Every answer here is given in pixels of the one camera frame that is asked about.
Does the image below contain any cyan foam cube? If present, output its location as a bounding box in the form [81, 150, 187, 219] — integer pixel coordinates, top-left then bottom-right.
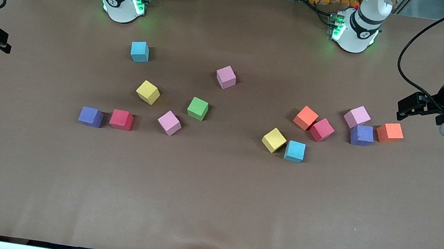
[284, 140, 307, 164]
[129, 40, 151, 65]

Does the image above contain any orange foam cube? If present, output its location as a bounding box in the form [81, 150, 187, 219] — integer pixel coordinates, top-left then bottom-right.
[292, 104, 320, 132]
[375, 120, 406, 146]

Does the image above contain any red foam cube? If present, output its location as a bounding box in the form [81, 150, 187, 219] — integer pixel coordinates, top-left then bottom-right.
[308, 116, 336, 146]
[108, 109, 136, 132]

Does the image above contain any purple foam cube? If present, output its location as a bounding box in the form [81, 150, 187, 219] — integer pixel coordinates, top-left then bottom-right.
[348, 123, 376, 148]
[77, 105, 105, 129]

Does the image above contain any pink foam cube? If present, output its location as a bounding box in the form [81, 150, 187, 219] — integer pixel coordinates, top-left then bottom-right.
[342, 103, 373, 132]
[214, 64, 239, 91]
[155, 109, 184, 138]

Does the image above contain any green foam cube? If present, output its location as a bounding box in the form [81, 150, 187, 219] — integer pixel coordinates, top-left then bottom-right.
[186, 96, 210, 122]

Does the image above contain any yellow foam cube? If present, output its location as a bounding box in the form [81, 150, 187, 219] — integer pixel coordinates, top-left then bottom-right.
[134, 79, 162, 106]
[260, 126, 289, 155]

